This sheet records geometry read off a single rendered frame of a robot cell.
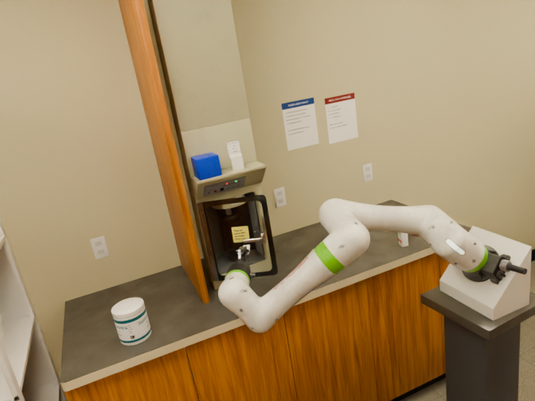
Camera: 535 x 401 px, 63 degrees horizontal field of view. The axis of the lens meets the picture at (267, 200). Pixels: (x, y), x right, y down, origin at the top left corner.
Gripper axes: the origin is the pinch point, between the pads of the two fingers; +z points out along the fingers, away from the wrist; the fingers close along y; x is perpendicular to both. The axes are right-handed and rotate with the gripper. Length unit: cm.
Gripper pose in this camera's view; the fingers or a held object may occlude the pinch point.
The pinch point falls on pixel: (245, 250)
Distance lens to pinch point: 185.2
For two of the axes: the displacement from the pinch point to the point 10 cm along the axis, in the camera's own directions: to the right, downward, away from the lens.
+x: -9.9, 1.2, 1.2
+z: 0.7, -3.3, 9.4
